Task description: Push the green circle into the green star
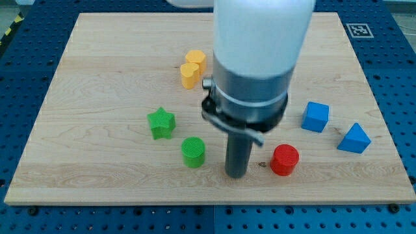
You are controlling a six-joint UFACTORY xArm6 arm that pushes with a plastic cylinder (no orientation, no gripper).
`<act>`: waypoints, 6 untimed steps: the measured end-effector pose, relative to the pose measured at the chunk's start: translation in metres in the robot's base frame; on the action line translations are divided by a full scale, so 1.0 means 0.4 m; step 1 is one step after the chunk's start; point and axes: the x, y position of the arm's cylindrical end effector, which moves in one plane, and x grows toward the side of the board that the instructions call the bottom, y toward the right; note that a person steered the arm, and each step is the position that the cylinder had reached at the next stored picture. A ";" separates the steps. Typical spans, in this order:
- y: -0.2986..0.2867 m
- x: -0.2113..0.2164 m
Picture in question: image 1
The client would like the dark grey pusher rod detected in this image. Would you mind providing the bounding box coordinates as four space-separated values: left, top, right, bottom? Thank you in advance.
225 134 253 178

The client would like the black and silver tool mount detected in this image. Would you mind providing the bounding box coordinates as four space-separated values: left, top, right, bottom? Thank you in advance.
201 57 294 146

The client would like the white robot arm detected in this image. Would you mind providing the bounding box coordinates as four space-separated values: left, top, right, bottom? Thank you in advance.
167 0 315 178

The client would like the green star block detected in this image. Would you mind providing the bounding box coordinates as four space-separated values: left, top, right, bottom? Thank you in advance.
147 107 176 140

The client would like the green cylinder block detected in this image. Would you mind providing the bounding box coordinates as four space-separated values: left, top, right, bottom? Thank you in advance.
181 136 205 168

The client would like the red cylinder block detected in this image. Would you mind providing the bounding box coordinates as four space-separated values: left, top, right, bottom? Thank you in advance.
270 144 300 176

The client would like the blue cube block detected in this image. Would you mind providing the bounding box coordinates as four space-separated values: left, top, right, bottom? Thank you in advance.
301 101 330 133

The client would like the yellow heart block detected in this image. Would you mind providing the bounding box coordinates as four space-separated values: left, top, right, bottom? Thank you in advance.
180 63 200 89

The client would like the yellow hexagon block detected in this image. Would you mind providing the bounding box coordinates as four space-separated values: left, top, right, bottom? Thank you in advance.
185 50 207 75

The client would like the blue triangle block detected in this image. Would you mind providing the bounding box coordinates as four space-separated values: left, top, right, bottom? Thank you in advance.
337 122 372 153

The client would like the wooden board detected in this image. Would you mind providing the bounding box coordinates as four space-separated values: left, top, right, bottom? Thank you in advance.
5 13 415 206

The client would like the fiducial marker tag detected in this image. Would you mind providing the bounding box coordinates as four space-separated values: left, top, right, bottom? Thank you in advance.
346 23 374 38

